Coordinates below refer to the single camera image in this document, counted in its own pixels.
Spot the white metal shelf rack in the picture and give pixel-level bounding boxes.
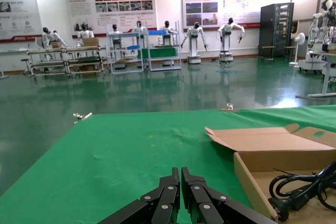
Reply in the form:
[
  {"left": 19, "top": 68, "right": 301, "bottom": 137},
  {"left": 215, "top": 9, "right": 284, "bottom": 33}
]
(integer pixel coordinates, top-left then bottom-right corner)
[{"left": 106, "top": 25, "right": 145, "bottom": 74}]

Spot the black power cable with plug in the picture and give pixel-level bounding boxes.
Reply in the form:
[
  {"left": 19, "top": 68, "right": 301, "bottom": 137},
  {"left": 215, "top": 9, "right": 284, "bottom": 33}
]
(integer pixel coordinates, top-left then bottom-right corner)
[{"left": 267, "top": 159, "right": 336, "bottom": 222}]

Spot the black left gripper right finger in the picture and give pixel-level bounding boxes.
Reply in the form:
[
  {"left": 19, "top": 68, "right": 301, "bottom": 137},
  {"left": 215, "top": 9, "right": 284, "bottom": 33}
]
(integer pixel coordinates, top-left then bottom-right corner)
[{"left": 181, "top": 167, "right": 278, "bottom": 224}]

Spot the closed brown cardboard carton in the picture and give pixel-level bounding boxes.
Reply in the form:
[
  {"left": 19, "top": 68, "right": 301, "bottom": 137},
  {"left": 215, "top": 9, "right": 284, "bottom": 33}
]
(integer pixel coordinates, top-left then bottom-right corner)
[{"left": 82, "top": 37, "right": 100, "bottom": 48}]

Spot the white standing fan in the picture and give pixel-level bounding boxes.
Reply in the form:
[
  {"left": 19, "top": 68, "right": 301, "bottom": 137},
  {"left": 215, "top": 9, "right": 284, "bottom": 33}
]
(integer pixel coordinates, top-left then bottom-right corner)
[{"left": 288, "top": 33, "right": 307, "bottom": 67}]

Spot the silver binder clip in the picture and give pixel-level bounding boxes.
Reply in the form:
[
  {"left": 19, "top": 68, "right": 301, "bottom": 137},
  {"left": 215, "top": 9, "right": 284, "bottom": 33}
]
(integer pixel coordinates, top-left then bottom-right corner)
[
  {"left": 72, "top": 113, "right": 93, "bottom": 124},
  {"left": 220, "top": 102, "right": 241, "bottom": 112}
]

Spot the open brown cardboard box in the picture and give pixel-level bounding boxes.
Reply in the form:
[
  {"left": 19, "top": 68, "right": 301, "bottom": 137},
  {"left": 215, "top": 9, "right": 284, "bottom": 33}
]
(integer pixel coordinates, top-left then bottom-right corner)
[{"left": 204, "top": 123, "right": 336, "bottom": 222}]

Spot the black server cabinet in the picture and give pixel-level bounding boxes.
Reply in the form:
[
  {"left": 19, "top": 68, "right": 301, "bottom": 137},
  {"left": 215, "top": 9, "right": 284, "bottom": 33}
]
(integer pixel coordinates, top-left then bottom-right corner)
[{"left": 258, "top": 3, "right": 295, "bottom": 58}]

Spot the beige tube frame workbench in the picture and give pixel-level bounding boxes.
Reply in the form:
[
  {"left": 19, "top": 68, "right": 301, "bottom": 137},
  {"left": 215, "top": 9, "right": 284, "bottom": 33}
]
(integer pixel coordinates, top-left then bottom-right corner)
[
  {"left": 64, "top": 45, "right": 108, "bottom": 77},
  {"left": 25, "top": 47, "right": 69, "bottom": 78}
]

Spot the white rack with green panel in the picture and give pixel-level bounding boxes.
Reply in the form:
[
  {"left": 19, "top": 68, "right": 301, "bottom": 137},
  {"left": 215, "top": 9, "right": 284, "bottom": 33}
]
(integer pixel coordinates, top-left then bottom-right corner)
[{"left": 143, "top": 21, "right": 182, "bottom": 72}]

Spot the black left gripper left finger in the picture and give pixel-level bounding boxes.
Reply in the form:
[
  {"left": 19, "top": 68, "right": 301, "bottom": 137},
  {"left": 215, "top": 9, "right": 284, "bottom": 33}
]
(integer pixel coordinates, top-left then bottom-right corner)
[{"left": 99, "top": 167, "right": 182, "bottom": 224}]

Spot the white black humanoid robot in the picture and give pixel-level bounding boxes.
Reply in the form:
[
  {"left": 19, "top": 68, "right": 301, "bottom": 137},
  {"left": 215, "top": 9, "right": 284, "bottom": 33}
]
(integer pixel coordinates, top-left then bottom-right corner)
[
  {"left": 132, "top": 21, "right": 148, "bottom": 49},
  {"left": 77, "top": 23, "right": 96, "bottom": 47},
  {"left": 180, "top": 22, "right": 208, "bottom": 65},
  {"left": 298, "top": 0, "right": 336, "bottom": 74},
  {"left": 108, "top": 24, "right": 123, "bottom": 50},
  {"left": 41, "top": 26, "right": 67, "bottom": 57},
  {"left": 216, "top": 17, "right": 246, "bottom": 63},
  {"left": 159, "top": 21, "right": 176, "bottom": 47}
]

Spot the round metal stool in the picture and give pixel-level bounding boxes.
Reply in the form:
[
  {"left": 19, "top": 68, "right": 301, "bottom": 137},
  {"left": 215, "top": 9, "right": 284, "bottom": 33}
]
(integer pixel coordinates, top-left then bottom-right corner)
[{"left": 20, "top": 58, "right": 33, "bottom": 77}]

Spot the long white table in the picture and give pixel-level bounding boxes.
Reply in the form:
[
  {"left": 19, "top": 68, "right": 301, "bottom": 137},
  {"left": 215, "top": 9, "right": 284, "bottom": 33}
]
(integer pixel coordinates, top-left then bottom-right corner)
[{"left": 0, "top": 49, "right": 30, "bottom": 80}]

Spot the white leg desk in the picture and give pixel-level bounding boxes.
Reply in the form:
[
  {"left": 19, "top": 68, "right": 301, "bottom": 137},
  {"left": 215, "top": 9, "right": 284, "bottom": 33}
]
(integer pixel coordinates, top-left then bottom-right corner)
[{"left": 295, "top": 51, "right": 336, "bottom": 99}]

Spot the white red wall poster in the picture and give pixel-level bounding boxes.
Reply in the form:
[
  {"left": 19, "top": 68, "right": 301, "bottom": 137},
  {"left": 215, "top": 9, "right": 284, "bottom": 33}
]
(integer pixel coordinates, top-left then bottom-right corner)
[
  {"left": 0, "top": 0, "right": 43, "bottom": 44},
  {"left": 181, "top": 0, "right": 264, "bottom": 31},
  {"left": 64, "top": 0, "right": 158, "bottom": 38}
]

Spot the small brown side table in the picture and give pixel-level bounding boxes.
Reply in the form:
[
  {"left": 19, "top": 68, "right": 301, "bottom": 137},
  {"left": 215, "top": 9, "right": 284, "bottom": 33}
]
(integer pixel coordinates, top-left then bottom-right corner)
[
  {"left": 284, "top": 46, "right": 297, "bottom": 62},
  {"left": 261, "top": 46, "right": 277, "bottom": 63}
]

